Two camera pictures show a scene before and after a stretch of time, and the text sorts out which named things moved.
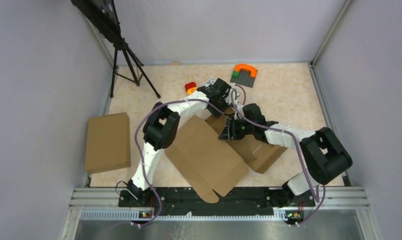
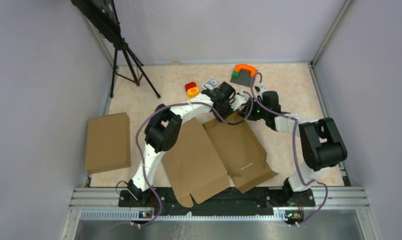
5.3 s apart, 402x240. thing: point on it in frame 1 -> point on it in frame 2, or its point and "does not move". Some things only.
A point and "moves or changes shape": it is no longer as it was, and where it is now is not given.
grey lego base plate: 244,78 does not move
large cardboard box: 217,166 moves or changes shape
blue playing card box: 210,82 does not move
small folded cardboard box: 107,143 does not move
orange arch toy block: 253,71 does not move
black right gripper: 234,134 -> 244,112
